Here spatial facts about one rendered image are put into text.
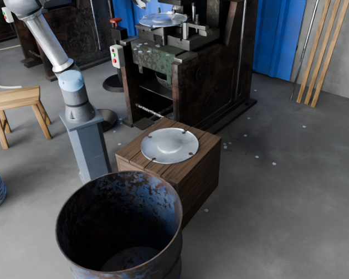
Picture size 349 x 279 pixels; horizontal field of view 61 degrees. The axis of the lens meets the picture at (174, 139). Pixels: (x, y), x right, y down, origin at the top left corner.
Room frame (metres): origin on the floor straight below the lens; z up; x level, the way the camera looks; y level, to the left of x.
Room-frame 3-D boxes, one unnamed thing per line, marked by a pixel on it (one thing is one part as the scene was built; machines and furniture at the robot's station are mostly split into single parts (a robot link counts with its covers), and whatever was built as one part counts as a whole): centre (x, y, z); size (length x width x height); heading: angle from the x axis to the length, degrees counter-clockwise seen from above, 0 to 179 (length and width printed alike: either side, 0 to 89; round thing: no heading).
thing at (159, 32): (1.82, 0.07, 0.72); 0.25 x 0.14 x 0.14; 136
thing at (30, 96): (1.83, 1.09, 0.16); 0.34 x 0.24 x 0.34; 108
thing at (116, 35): (1.99, 0.33, 0.62); 0.10 x 0.06 x 0.20; 46
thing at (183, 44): (1.94, -0.05, 0.68); 0.45 x 0.30 x 0.06; 46
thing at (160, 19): (1.85, 0.04, 0.78); 0.29 x 0.29 x 0.01
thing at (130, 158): (1.18, 0.03, 0.18); 0.40 x 0.38 x 0.35; 143
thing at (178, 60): (1.86, -0.34, 0.45); 0.92 x 0.12 x 0.90; 136
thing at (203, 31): (1.82, -0.18, 0.76); 0.17 x 0.06 x 0.10; 46
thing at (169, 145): (1.18, 0.03, 0.35); 0.29 x 0.29 x 0.01
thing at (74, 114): (1.34, 0.49, 0.50); 0.15 x 0.15 x 0.10
